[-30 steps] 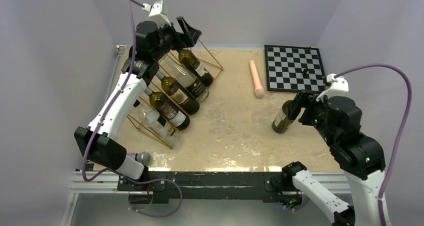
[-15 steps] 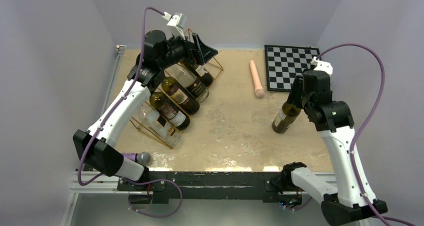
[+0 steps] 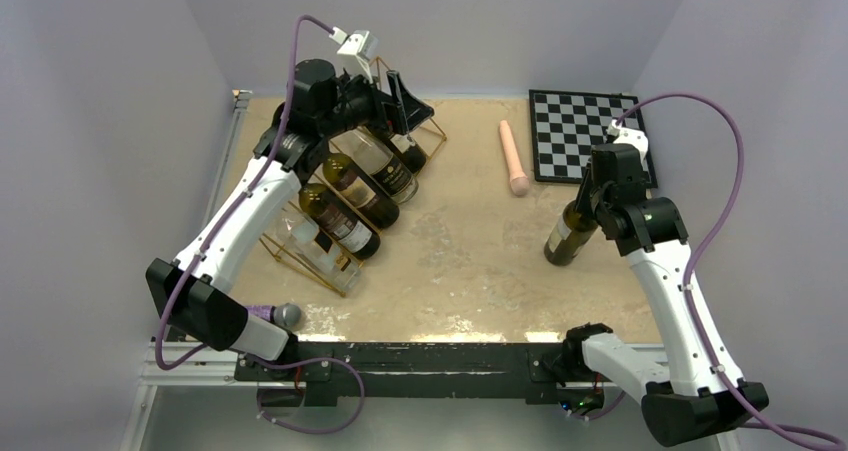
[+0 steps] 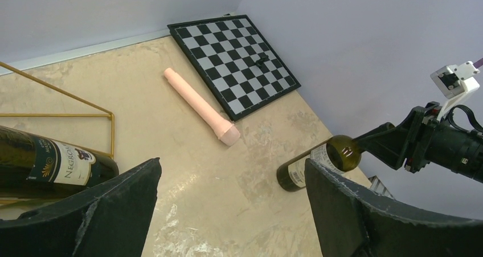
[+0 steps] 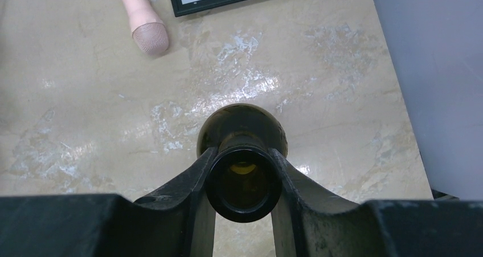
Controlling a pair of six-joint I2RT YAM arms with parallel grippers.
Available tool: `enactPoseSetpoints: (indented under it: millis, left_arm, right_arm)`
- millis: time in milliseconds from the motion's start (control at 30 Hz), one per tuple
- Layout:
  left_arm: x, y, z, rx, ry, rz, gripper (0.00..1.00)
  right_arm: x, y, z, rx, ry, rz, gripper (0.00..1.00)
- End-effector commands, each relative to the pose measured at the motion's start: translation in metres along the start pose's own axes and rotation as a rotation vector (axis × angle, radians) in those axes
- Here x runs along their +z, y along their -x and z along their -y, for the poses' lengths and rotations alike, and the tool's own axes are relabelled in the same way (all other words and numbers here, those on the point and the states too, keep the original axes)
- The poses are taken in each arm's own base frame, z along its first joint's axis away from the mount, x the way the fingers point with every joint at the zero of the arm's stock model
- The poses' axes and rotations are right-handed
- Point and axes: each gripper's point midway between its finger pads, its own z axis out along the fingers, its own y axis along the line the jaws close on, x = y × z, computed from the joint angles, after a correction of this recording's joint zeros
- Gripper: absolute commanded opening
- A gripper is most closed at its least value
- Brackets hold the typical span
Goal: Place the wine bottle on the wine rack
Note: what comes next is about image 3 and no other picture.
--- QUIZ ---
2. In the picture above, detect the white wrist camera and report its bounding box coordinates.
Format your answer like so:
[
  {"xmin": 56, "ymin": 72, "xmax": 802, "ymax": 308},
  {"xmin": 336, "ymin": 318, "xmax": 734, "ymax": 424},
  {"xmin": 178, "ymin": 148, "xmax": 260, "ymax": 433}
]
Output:
[
  {"xmin": 329, "ymin": 27, "xmax": 379, "ymax": 83},
  {"xmin": 606, "ymin": 120, "xmax": 649, "ymax": 162}
]

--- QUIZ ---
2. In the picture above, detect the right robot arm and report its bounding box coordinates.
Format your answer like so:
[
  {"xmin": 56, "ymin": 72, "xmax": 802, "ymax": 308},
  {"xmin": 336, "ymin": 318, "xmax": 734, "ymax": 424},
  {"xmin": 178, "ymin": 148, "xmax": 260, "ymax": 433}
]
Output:
[{"xmin": 561, "ymin": 144, "xmax": 769, "ymax": 447}]

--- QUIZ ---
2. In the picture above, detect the purple glitter microphone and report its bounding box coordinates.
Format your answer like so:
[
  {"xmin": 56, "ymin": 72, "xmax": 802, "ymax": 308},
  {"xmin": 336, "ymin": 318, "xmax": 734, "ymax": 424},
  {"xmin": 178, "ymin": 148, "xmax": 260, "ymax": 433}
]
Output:
[{"xmin": 247, "ymin": 303, "xmax": 303, "ymax": 330}]

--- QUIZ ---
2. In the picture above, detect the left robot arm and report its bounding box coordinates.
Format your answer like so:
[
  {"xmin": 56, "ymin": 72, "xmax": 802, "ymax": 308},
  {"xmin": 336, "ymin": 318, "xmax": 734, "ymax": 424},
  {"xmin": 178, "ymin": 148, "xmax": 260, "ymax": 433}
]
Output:
[{"xmin": 145, "ymin": 59, "xmax": 435, "ymax": 380}]

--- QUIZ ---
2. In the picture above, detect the gold wire wine rack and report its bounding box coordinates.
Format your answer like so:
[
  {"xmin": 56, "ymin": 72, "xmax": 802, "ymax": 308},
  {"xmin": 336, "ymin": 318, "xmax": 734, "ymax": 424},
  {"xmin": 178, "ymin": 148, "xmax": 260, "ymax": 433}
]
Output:
[{"xmin": 260, "ymin": 59, "xmax": 435, "ymax": 296}]

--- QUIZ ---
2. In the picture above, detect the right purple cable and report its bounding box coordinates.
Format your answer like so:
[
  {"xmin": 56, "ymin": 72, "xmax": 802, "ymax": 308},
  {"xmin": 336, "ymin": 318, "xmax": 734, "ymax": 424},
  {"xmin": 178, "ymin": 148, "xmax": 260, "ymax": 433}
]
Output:
[{"xmin": 612, "ymin": 92, "xmax": 848, "ymax": 451}]

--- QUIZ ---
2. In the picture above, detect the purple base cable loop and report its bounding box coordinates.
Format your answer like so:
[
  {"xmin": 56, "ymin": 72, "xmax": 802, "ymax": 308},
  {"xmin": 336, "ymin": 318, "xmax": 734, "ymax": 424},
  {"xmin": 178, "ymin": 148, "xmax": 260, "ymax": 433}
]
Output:
[{"xmin": 254, "ymin": 358, "xmax": 367, "ymax": 436}]

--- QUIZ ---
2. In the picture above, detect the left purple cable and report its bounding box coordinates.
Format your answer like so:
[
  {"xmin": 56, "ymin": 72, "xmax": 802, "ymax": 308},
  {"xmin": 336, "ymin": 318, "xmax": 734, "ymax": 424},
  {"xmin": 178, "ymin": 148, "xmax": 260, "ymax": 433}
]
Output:
[{"xmin": 153, "ymin": 14, "xmax": 336, "ymax": 372}]

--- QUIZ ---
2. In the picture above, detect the pink cylindrical handle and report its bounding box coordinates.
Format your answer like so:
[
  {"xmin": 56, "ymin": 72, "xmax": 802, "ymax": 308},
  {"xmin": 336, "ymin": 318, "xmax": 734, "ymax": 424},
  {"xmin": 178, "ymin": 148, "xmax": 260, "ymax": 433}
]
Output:
[{"xmin": 498, "ymin": 120, "xmax": 530, "ymax": 197}]

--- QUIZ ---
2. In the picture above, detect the clear brown-tinted bottle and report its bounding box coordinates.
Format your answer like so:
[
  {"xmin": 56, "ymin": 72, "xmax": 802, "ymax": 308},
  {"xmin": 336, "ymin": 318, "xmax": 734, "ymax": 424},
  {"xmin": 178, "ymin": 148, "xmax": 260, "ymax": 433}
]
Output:
[{"xmin": 333, "ymin": 130, "xmax": 419, "ymax": 204}]

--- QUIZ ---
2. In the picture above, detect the black white chessboard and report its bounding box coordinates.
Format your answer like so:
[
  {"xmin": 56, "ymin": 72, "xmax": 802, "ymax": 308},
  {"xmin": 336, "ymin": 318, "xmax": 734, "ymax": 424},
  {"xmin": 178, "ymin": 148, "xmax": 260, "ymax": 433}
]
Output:
[{"xmin": 528, "ymin": 89, "xmax": 639, "ymax": 184}]

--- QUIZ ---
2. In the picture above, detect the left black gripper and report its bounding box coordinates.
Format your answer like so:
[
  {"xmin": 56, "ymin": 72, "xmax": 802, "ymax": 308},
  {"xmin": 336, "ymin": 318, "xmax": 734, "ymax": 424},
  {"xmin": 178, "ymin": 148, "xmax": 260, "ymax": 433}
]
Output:
[{"xmin": 317, "ymin": 65, "xmax": 432, "ymax": 140}]

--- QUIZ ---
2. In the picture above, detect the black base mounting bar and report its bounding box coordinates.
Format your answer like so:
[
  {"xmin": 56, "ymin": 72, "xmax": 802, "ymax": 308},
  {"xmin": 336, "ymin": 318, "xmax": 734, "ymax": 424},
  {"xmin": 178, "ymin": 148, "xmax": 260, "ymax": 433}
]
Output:
[{"xmin": 235, "ymin": 340, "xmax": 631, "ymax": 410}]

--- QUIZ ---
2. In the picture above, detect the clear glass liquor bottle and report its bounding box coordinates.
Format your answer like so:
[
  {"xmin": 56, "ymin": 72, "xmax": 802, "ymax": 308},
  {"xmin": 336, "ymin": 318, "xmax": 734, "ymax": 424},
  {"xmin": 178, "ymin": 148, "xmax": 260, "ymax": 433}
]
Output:
[{"xmin": 278, "ymin": 208, "xmax": 360, "ymax": 297}]

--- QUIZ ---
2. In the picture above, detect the dark green wine bottle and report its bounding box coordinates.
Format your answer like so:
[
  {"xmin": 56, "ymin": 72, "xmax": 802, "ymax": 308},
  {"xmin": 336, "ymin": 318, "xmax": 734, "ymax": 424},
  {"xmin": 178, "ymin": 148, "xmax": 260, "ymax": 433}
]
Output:
[{"xmin": 298, "ymin": 183, "xmax": 381, "ymax": 260}]

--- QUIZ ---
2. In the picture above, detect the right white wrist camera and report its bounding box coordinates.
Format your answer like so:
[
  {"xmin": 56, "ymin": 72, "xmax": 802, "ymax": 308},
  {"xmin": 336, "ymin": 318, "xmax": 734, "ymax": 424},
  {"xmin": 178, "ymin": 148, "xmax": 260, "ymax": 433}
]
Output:
[{"xmin": 606, "ymin": 120, "xmax": 649, "ymax": 162}]

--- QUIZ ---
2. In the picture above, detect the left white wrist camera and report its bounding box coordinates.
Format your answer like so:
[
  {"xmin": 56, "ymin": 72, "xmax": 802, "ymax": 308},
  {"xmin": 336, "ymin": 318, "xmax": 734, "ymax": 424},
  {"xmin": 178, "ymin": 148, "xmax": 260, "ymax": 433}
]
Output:
[{"xmin": 329, "ymin": 27, "xmax": 379, "ymax": 83}]

